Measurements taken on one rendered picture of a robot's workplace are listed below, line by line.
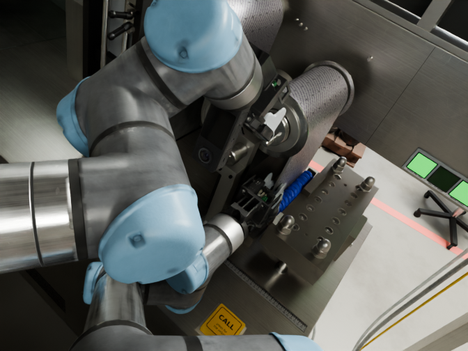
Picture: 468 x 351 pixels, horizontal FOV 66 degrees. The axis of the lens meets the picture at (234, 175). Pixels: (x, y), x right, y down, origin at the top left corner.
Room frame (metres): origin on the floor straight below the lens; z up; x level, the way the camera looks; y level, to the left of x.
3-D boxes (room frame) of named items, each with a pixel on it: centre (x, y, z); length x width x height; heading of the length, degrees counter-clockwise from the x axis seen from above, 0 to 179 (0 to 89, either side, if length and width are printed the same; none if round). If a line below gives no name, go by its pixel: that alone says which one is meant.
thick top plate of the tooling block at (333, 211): (0.72, -0.26, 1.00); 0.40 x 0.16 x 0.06; 159
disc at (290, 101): (0.64, -0.04, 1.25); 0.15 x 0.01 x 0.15; 69
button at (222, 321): (0.36, -0.10, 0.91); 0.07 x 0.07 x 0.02; 69
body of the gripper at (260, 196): (0.51, -0.05, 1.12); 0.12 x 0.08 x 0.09; 159
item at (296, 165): (0.73, -0.14, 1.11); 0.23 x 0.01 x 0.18; 159
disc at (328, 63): (0.87, -0.13, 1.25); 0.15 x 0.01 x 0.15; 69
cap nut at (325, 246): (0.56, -0.25, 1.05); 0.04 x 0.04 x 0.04
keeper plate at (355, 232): (0.70, -0.36, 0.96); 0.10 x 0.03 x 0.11; 159
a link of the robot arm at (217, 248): (0.36, 0.00, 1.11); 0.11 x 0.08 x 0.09; 159
